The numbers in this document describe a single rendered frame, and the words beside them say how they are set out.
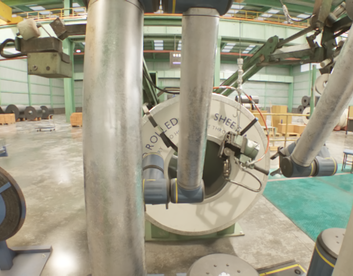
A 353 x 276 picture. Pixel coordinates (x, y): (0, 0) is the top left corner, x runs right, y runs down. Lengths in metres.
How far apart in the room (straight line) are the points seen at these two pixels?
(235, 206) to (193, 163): 1.09
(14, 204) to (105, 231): 1.25
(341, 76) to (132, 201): 0.75
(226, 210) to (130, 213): 1.35
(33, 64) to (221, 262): 1.27
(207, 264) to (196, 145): 0.36
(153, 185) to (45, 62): 0.90
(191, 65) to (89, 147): 0.34
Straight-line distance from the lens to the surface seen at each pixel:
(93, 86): 0.41
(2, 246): 1.99
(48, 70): 1.24
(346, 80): 0.81
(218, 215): 1.71
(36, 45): 1.35
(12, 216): 1.69
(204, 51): 0.54
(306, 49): 1.86
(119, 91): 0.40
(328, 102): 0.84
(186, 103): 0.58
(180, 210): 1.62
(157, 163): 0.89
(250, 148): 1.39
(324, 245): 0.77
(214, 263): 0.59
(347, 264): 0.28
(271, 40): 2.26
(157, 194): 0.79
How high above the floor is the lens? 1.28
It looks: 10 degrees down
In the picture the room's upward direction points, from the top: straight up
